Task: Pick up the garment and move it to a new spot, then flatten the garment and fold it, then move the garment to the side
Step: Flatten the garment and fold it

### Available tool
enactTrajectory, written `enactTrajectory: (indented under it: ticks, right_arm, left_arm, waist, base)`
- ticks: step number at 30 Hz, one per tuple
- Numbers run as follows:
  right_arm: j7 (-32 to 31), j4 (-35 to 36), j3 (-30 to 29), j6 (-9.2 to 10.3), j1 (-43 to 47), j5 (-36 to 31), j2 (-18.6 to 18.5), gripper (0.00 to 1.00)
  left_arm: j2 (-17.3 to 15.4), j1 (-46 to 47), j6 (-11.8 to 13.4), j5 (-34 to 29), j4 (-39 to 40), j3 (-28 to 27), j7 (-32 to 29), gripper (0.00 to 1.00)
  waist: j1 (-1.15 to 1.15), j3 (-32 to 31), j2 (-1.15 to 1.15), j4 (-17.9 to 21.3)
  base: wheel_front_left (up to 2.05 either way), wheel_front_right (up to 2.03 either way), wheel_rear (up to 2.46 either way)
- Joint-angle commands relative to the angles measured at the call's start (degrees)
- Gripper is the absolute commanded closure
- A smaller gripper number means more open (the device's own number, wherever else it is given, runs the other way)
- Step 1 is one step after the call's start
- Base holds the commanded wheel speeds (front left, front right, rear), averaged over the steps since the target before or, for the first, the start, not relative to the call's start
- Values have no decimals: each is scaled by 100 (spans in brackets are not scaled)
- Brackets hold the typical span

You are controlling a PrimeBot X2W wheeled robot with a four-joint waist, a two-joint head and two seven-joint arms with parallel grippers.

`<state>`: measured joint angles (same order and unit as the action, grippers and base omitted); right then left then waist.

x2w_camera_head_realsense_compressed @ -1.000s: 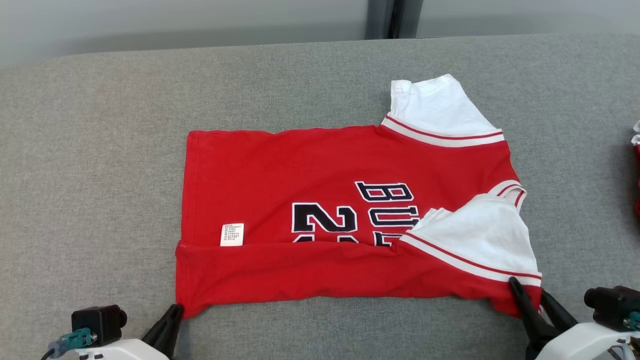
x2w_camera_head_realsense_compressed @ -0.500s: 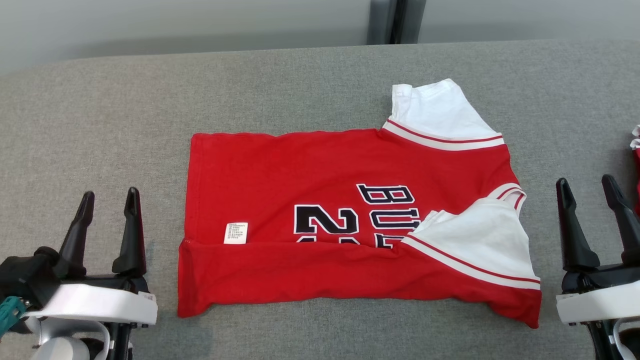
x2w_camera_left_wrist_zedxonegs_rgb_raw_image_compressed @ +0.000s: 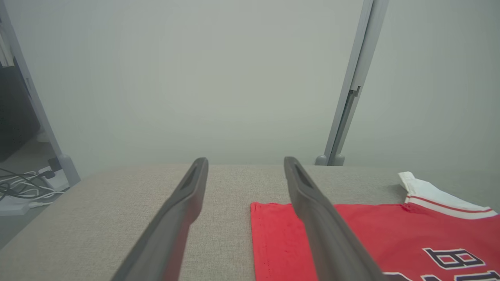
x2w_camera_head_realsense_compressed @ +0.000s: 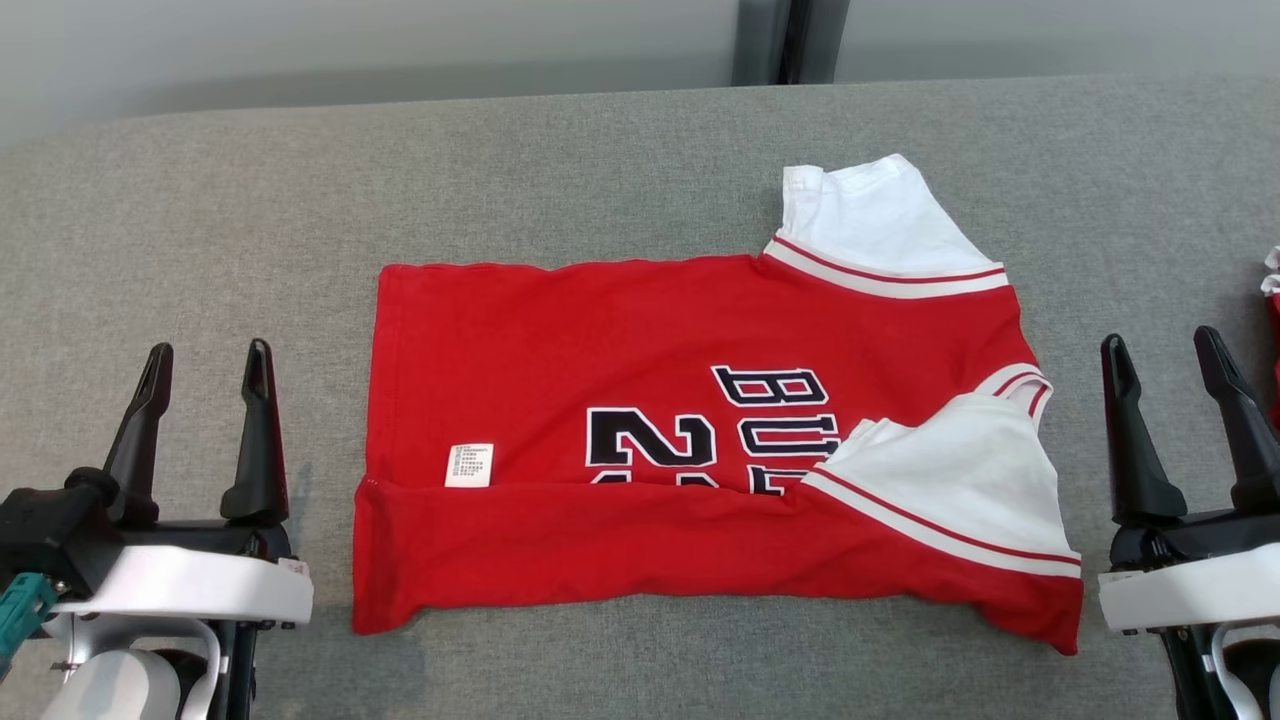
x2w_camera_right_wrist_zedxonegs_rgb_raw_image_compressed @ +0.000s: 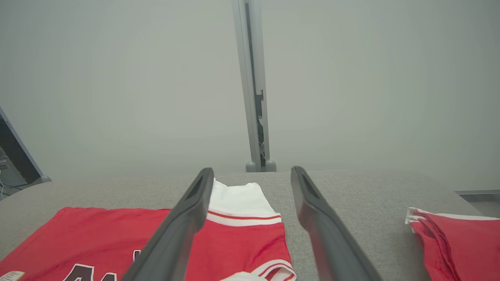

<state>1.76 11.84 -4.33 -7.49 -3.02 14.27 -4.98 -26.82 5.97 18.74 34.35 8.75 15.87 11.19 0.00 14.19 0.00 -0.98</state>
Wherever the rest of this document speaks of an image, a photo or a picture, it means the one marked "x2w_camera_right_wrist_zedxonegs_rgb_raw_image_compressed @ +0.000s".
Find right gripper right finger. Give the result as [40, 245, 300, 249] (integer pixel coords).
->
[290, 166, 383, 281]

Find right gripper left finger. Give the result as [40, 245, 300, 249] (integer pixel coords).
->
[121, 168, 214, 281]

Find red and white jersey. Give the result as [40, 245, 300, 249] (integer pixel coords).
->
[0, 179, 296, 281]

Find red shorts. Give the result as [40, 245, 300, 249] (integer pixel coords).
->
[405, 207, 500, 281]

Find black silver computer tower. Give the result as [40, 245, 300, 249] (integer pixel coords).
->
[0, 148, 29, 189]

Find grey partition joint post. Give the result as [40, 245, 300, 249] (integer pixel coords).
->
[232, 0, 271, 172]

